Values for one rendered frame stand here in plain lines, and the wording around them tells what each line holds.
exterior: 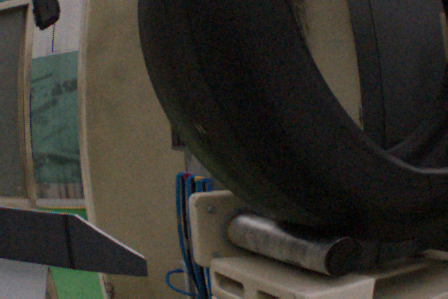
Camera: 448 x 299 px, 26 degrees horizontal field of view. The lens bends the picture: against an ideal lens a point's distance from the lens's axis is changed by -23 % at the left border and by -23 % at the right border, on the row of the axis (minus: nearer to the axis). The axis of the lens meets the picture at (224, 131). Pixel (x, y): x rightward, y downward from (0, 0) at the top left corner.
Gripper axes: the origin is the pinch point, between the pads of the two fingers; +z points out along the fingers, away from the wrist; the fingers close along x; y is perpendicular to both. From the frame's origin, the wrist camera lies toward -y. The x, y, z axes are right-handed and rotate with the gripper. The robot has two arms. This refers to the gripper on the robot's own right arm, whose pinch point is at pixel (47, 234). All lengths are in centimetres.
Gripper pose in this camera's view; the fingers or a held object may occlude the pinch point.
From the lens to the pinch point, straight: 19.4
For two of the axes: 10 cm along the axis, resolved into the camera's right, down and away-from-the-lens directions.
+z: 9.7, -0.4, -2.3
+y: 0.2, 10.0, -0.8
